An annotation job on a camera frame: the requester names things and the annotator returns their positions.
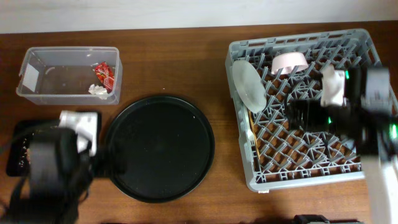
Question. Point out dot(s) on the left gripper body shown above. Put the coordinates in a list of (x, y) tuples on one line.
[(103, 164)]

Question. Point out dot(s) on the round black tray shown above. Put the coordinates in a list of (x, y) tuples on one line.
[(159, 149)]

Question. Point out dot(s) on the red snack wrapper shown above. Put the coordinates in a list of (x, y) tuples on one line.
[(105, 75)]

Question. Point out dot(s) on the wooden chopstick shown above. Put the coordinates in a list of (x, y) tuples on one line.
[(251, 122)]

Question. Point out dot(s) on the grey dishwasher rack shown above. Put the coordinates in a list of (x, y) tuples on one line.
[(294, 157)]

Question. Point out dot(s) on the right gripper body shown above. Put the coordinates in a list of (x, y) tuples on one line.
[(329, 118)]

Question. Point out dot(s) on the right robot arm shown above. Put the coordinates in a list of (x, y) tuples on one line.
[(356, 103)]

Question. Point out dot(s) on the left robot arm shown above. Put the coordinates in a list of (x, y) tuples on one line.
[(49, 192)]

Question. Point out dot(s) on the white tissue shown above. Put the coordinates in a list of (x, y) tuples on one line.
[(98, 90)]

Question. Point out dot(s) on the clear plastic bin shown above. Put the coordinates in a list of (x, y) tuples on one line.
[(65, 75)]

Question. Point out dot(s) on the black rectangular tray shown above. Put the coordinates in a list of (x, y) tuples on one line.
[(18, 149)]

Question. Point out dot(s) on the pink saucer plate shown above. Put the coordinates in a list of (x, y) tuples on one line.
[(287, 62)]

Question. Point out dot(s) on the grey plate with food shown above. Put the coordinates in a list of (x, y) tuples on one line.
[(249, 86)]

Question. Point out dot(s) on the white plastic fork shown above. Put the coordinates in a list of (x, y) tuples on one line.
[(249, 132)]

